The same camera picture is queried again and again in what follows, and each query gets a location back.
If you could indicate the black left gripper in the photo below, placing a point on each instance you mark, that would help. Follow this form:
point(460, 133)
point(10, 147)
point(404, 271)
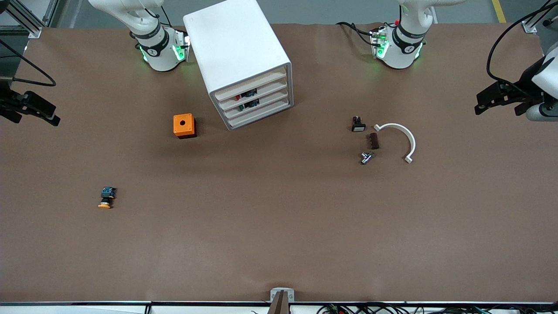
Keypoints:
point(522, 87)

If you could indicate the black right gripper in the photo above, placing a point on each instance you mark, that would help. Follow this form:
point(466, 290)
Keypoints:
point(5, 103)

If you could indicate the red mushroom push button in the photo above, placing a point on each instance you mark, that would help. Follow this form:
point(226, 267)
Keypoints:
point(248, 93)

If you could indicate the white plastic drawer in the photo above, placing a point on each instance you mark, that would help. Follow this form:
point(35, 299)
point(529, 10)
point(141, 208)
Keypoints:
point(270, 90)
point(250, 86)
point(272, 100)
point(259, 114)

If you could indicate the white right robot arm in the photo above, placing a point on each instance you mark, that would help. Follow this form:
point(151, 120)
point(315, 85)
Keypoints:
point(161, 56)

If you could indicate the yellow mushroom push button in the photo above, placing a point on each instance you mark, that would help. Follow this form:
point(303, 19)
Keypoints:
point(107, 194)

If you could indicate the square white push button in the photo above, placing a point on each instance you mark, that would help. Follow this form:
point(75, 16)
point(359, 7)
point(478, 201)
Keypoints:
point(358, 127)

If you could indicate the white drawer cabinet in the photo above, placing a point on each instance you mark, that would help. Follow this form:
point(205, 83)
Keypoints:
point(235, 43)

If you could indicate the green push button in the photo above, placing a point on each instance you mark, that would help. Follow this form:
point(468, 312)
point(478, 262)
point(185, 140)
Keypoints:
point(251, 104)

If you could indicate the white curved plastic clamp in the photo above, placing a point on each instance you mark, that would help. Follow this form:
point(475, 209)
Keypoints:
point(394, 125)

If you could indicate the dark brown ribbed block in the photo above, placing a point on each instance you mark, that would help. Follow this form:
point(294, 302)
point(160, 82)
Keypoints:
point(373, 141)

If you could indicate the aluminium frame profile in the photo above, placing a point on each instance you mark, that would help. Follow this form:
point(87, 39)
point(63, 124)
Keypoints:
point(26, 22)
point(529, 27)

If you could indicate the orange button enclosure box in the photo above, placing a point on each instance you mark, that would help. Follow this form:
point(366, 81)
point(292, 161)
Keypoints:
point(178, 128)

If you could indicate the white table edge rail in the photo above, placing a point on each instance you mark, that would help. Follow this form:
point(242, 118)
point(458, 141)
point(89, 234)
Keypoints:
point(87, 308)

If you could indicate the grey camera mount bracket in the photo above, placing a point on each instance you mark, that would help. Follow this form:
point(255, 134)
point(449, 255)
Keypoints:
point(273, 295)

